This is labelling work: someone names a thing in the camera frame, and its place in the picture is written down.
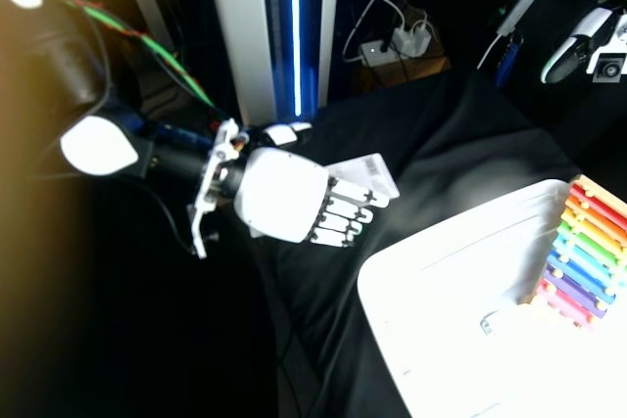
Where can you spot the brown wooden box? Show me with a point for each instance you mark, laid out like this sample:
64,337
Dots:
426,68

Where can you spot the rainbow wooden toy xylophone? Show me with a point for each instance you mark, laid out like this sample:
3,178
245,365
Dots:
583,251

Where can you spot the white plug charger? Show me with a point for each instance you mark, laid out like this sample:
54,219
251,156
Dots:
411,41

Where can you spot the white column blue light strip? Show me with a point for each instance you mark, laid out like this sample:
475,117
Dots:
235,21

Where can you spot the white power strip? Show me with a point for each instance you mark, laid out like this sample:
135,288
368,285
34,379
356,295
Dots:
374,53

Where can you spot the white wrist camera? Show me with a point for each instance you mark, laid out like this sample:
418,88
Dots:
610,68

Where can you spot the white plastic tray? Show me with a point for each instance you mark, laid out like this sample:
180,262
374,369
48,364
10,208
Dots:
450,320

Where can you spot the clear blister package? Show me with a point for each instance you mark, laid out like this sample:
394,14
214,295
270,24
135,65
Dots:
367,173

